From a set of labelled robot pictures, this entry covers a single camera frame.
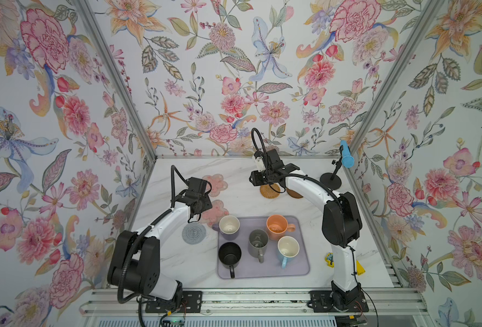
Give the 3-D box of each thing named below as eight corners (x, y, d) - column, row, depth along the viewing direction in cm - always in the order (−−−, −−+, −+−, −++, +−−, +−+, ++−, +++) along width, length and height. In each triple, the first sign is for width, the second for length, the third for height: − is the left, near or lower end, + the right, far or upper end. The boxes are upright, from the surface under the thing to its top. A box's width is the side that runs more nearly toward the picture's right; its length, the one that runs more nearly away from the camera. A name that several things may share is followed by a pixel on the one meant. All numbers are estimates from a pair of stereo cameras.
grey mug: (248, 263, 84) (249, 254, 76) (247, 238, 91) (248, 228, 83) (267, 263, 84) (270, 254, 76) (265, 238, 91) (268, 228, 83)
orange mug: (266, 241, 90) (268, 233, 83) (265, 224, 95) (267, 214, 88) (292, 241, 90) (296, 233, 83) (289, 224, 95) (293, 214, 88)
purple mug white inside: (215, 231, 93) (213, 223, 86) (229, 219, 97) (228, 210, 90) (229, 246, 89) (228, 238, 82) (243, 232, 93) (243, 224, 86)
